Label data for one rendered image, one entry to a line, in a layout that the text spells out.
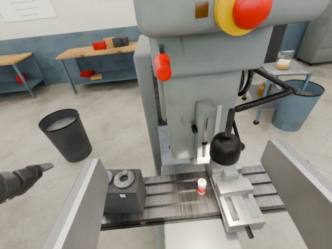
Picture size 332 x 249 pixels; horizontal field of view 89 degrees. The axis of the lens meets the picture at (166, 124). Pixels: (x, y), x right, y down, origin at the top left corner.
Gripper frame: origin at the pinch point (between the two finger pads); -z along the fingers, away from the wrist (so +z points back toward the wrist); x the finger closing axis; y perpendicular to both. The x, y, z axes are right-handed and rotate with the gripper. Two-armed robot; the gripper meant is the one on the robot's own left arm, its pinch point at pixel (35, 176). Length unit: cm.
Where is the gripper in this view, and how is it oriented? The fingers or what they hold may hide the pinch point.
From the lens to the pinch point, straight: 80.8
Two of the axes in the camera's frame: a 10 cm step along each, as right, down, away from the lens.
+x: 7.2, -7.0, 0.0
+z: -0.6, -0.5, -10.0
